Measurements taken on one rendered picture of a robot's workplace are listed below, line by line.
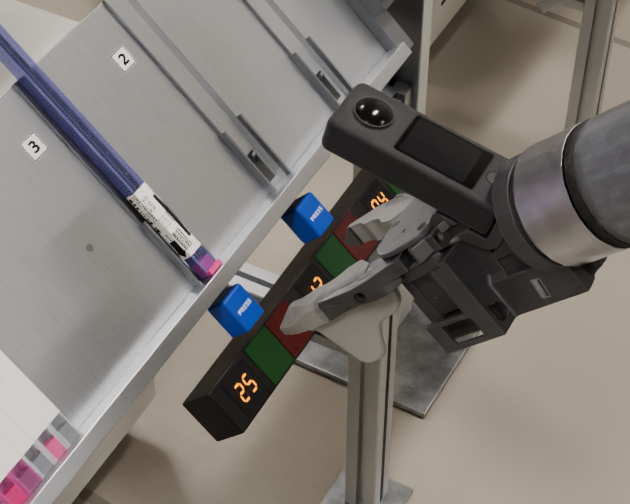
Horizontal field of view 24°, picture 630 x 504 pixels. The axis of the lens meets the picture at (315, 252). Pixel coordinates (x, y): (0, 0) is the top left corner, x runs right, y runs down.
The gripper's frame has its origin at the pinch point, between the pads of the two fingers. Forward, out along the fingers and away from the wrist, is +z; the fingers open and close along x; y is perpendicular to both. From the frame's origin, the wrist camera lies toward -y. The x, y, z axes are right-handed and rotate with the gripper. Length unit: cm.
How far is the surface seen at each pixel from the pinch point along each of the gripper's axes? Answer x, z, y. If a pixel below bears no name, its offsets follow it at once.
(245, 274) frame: 34, 52, 11
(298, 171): 11.6, 7.8, -3.4
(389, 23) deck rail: 31.1, 8.8, -5.0
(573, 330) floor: 72, 55, 54
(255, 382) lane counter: -2.3, 10.9, 5.0
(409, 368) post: 55, 66, 41
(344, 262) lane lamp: 11.7, 10.9, 5.1
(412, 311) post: 64, 68, 38
